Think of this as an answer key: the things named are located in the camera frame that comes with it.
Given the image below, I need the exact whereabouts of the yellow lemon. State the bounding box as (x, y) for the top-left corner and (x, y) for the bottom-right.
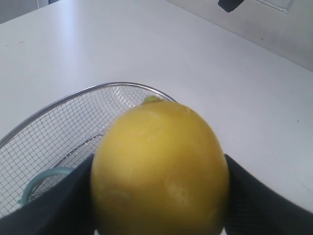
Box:
(90, 96), (230, 235)

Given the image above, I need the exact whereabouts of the teal handled peeler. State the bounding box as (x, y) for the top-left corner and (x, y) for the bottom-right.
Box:
(18, 167), (73, 206)

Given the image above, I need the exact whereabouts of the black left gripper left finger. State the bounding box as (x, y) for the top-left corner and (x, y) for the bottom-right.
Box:
(0, 156), (95, 235)

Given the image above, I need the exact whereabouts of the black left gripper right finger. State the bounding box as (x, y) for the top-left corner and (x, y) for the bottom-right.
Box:
(224, 155), (313, 235)

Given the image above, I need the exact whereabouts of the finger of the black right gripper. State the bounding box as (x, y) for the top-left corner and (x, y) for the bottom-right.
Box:
(218, 0), (244, 12)

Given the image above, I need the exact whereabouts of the oval wire mesh basket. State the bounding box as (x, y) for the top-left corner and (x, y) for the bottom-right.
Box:
(0, 82), (171, 216)

